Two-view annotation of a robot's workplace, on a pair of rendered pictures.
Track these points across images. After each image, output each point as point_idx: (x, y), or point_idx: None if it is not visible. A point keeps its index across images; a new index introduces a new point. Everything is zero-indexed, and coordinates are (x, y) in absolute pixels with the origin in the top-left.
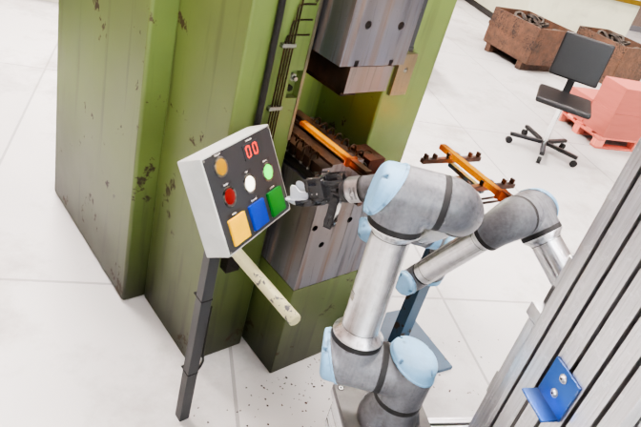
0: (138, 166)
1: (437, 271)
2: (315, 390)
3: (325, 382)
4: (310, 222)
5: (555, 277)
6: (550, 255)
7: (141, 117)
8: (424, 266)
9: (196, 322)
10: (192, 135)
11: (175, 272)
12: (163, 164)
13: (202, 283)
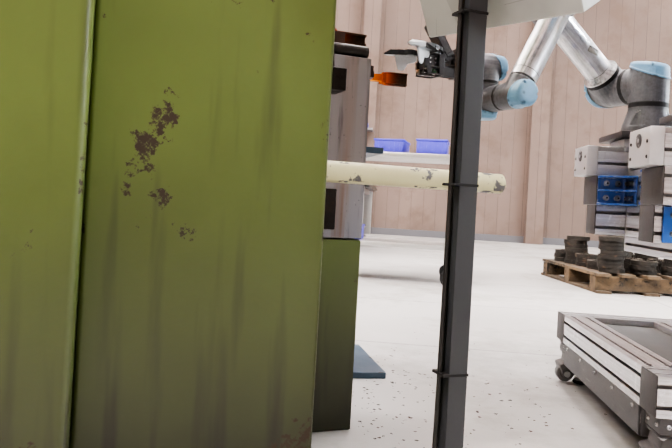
0: (89, 90)
1: (546, 59)
2: (386, 409)
3: (372, 402)
4: (364, 109)
5: (582, 37)
6: (574, 20)
7: None
8: (536, 61)
9: (470, 238)
10: None
11: (220, 314)
12: (112, 90)
13: (474, 146)
